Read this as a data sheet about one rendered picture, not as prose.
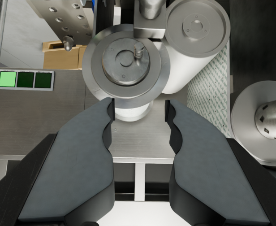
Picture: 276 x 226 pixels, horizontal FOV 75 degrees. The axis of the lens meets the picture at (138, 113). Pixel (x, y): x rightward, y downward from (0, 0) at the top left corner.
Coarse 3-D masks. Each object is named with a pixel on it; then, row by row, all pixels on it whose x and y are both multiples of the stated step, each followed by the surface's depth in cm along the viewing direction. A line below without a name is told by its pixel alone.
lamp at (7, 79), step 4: (4, 72) 62; (8, 72) 62; (12, 72) 62; (0, 76) 62; (4, 76) 62; (8, 76) 62; (12, 76) 62; (0, 80) 62; (4, 80) 62; (8, 80) 62; (12, 80) 62; (0, 84) 62; (4, 84) 62; (8, 84) 62; (12, 84) 62
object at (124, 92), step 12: (108, 36) 30; (120, 36) 30; (132, 36) 30; (96, 48) 30; (156, 48) 30; (96, 60) 30; (156, 60) 30; (96, 72) 29; (156, 72) 30; (108, 84) 29; (144, 84) 29; (120, 96) 29; (132, 96) 29
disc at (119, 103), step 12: (120, 24) 31; (132, 24) 31; (96, 36) 31; (84, 60) 30; (168, 60) 30; (84, 72) 30; (168, 72) 30; (96, 84) 30; (156, 84) 30; (96, 96) 29; (108, 96) 29; (144, 96) 30; (156, 96) 30; (120, 108) 29; (132, 108) 29
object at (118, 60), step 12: (108, 48) 28; (120, 48) 28; (132, 48) 28; (144, 48) 28; (108, 60) 28; (120, 60) 28; (132, 60) 28; (144, 60) 28; (108, 72) 28; (120, 72) 28; (132, 72) 28; (144, 72) 28; (120, 84) 29; (132, 84) 29
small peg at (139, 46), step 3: (138, 42) 26; (135, 45) 26; (138, 45) 26; (141, 45) 26; (135, 48) 26; (138, 48) 25; (141, 48) 25; (135, 51) 26; (138, 51) 26; (141, 51) 26; (135, 54) 27; (138, 54) 27; (141, 54) 27; (135, 57) 28; (138, 57) 28; (141, 57) 28
